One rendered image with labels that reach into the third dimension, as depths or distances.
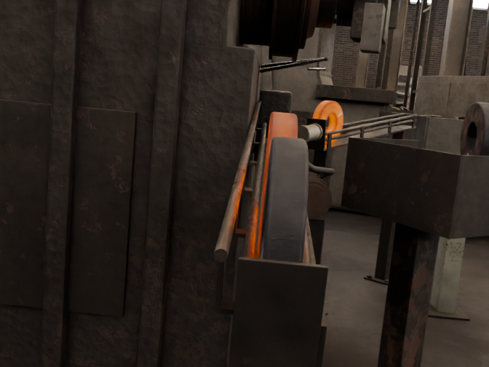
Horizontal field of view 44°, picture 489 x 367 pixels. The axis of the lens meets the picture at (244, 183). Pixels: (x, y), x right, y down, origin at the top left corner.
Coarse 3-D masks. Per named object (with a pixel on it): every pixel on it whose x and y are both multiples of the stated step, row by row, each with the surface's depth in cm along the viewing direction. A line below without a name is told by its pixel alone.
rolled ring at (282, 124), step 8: (272, 112) 76; (280, 112) 76; (272, 120) 72; (280, 120) 72; (288, 120) 72; (296, 120) 73; (272, 128) 71; (280, 128) 71; (288, 128) 71; (296, 128) 71; (272, 136) 70; (280, 136) 70; (288, 136) 70; (296, 136) 70; (264, 176) 83; (264, 184) 83; (264, 192) 68; (264, 200) 68
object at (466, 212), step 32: (352, 160) 117; (384, 160) 110; (416, 160) 104; (448, 160) 98; (480, 160) 99; (352, 192) 117; (384, 192) 110; (416, 192) 104; (448, 192) 98; (480, 192) 100; (416, 224) 104; (448, 224) 98; (480, 224) 102; (416, 256) 113; (416, 288) 115; (384, 320) 120; (416, 320) 117; (384, 352) 120; (416, 352) 118
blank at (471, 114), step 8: (472, 104) 138; (480, 104) 134; (488, 104) 134; (472, 112) 137; (480, 112) 132; (488, 112) 131; (464, 120) 143; (472, 120) 137; (480, 120) 132; (488, 120) 130; (464, 128) 142; (472, 128) 140; (480, 128) 131; (488, 128) 129; (464, 136) 142; (472, 136) 140; (480, 136) 131; (488, 136) 129; (464, 144) 141; (472, 144) 140; (480, 144) 131; (488, 144) 130; (464, 152) 141; (472, 152) 135; (480, 152) 131; (488, 152) 130
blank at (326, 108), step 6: (324, 102) 211; (330, 102) 211; (336, 102) 213; (318, 108) 209; (324, 108) 208; (330, 108) 211; (336, 108) 214; (318, 114) 208; (324, 114) 209; (330, 114) 215; (336, 114) 215; (342, 114) 217; (330, 120) 217; (336, 120) 216; (342, 120) 218; (330, 126) 217; (336, 126) 216; (342, 126) 219
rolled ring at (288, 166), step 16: (272, 144) 56; (288, 144) 55; (304, 144) 55; (272, 160) 53; (288, 160) 53; (304, 160) 53; (272, 176) 52; (288, 176) 52; (304, 176) 52; (272, 192) 51; (288, 192) 51; (304, 192) 51; (272, 208) 50; (288, 208) 50; (304, 208) 50; (272, 224) 50; (288, 224) 50; (304, 224) 50; (272, 240) 50; (288, 240) 50; (304, 240) 50; (272, 256) 50; (288, 256) 50
